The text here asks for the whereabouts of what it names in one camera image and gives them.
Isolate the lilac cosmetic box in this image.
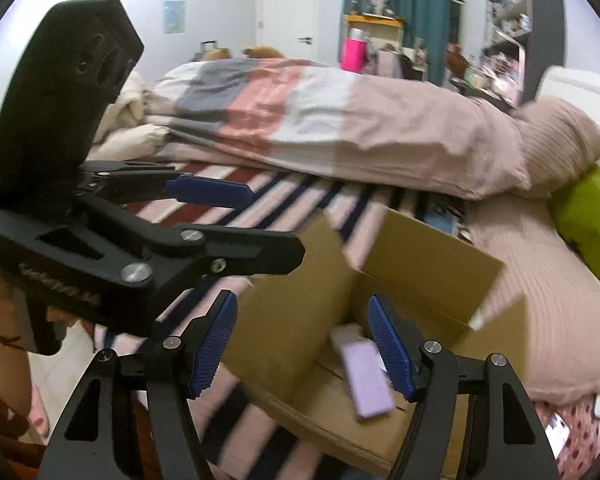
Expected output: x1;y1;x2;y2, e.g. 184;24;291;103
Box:
329;323;396;419

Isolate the brown cardboard box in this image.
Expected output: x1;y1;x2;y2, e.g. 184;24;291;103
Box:
223;209;529;477

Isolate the brown teddy bear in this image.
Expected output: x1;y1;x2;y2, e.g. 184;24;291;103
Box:
199;45;287;62

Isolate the pink sheet lower pillow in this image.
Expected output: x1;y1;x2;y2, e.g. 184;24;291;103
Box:
466;194;600;404

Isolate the smartphone with white screen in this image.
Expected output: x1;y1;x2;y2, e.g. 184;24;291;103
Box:
545;413;570;460

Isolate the pink grey striped duvet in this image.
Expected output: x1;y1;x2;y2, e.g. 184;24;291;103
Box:
145;58;531;200

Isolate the white door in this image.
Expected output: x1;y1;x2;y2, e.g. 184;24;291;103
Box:
256;0;317;60

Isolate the pink thermos bottle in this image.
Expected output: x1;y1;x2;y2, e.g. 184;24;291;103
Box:
340;28;367;73

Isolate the green plush cushion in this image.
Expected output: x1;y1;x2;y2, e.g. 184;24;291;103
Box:
550;165;600;280

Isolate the yellow top desk shelf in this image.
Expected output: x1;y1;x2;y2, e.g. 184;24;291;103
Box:
342;14;405;51

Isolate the pink ribbed pillow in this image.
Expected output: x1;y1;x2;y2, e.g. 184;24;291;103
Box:
512;96;600;200

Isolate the white bed headboard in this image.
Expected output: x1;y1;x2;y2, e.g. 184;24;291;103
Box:
534;64;600;162

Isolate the dark bookshelf with items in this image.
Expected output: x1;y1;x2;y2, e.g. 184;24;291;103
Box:
450;0;566;112

